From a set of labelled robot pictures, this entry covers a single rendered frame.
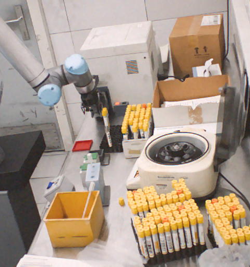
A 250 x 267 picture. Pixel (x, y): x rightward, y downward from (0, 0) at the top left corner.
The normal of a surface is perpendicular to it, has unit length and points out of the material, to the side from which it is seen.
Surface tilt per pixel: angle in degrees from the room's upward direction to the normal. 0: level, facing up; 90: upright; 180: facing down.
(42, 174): 0
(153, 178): 90
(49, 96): 89
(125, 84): 90
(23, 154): 3
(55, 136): 90
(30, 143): 3
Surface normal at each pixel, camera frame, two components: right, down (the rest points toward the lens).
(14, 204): 0.98, -0.09
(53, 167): -0.17, -0.87
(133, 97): -0.12, 0.48
